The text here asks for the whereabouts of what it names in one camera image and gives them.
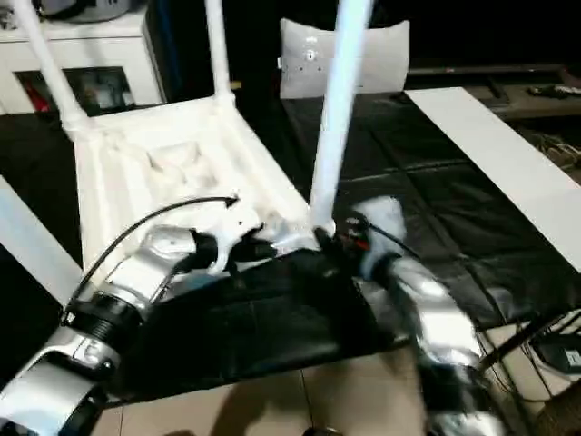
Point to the white plastic table top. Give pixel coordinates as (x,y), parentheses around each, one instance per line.
(136,150)

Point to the white cup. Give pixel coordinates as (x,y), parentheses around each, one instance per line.
(104,93)
(128,98)

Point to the black remote control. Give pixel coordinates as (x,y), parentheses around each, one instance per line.
(556,91)

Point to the white cabinet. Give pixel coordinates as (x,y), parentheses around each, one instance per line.
(113,50)

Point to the white plastic table leg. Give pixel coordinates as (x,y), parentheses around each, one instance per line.
(27,227)
(50,68)
(219,45)
(338,113)

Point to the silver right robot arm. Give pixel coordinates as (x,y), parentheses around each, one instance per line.
(436,313)

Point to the black wifi router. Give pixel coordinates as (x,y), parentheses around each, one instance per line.
(558,354)

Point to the black sofa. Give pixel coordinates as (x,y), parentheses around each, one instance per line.
(254,41)

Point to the black metal table frame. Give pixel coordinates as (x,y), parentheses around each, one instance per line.
(513,343)

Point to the thin black bar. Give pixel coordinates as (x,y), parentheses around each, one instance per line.
(476,70)

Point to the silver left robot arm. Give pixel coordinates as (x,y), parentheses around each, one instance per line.
(136,272)

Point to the grey bag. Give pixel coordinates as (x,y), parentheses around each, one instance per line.
(91,9)

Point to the dark robot right foot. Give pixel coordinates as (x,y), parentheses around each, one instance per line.
(324,431)

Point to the black table mat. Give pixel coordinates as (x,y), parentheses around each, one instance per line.
(431,204)

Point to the grey cushion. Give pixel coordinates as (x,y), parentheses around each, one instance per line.
(386,63)

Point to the white low table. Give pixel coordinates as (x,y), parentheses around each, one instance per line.
(499,150)

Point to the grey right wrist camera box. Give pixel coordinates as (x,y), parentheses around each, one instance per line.
(386,218)

